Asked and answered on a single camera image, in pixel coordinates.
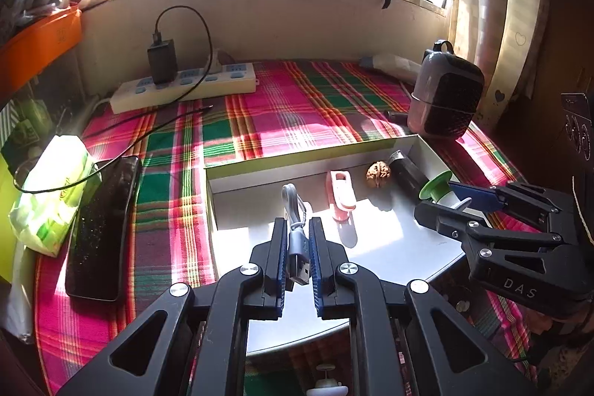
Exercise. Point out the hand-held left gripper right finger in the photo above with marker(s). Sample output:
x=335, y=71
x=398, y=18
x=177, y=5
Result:
x=318, y=266

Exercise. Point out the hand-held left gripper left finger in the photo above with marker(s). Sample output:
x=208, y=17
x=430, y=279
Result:
x=280, y=257

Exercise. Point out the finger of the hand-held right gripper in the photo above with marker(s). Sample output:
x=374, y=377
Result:
x=473, y=194
x=445, y=219

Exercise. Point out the green white spool-shaped holder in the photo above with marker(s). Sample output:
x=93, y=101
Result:
x=434, y=187

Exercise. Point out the green cardboard box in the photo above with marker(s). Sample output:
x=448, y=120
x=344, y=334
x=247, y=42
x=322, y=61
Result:
x=394, y=243

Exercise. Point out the black rectangular electric device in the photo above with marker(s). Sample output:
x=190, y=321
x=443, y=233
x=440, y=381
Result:
x=408, y=175

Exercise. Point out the pink plastic clip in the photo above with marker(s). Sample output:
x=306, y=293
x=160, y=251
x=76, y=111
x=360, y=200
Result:
x=341, y=196

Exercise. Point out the wrinkled brown walnut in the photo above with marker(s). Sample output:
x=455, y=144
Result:
x=378, y=173

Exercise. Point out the person's right hand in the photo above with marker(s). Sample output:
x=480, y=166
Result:
x=543, y=324

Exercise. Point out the white black mini heater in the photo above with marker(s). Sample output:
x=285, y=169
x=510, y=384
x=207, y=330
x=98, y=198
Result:
x=445, y=99

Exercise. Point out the black device with round lenses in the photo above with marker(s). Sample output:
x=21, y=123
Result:
x=575, y=122

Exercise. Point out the plaid blanket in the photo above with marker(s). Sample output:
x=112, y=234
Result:
x=287, y=113

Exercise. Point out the grey white tube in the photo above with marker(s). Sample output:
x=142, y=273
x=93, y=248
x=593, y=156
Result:
x=390, y=64

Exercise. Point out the black phone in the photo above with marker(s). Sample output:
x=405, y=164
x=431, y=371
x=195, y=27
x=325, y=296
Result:
x=100, y=233

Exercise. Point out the heart print curtain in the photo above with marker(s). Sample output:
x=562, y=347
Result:
x=492, y=6

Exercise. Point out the white power plug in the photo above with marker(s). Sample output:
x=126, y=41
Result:
x=218, y=61

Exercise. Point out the white power strip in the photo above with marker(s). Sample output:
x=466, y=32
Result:
x=139, y=97

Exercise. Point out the black charger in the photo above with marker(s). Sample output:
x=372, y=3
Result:
x=162, y=59

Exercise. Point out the green white tissue pack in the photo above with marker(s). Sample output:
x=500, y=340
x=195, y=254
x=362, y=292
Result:
x=51, y=192

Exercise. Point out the white plastic bag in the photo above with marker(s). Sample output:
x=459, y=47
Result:
x=18, y=308

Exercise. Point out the yellow-green box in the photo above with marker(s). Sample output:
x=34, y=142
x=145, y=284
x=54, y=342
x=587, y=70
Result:
x=4, y=229

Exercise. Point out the clear glass tank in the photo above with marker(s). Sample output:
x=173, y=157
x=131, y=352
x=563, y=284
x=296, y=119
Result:
x=51, y=94

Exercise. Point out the green white striped box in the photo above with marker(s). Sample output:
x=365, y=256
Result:
x=28, y=131

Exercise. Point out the orange box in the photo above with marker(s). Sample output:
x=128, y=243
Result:
x=41, y=43

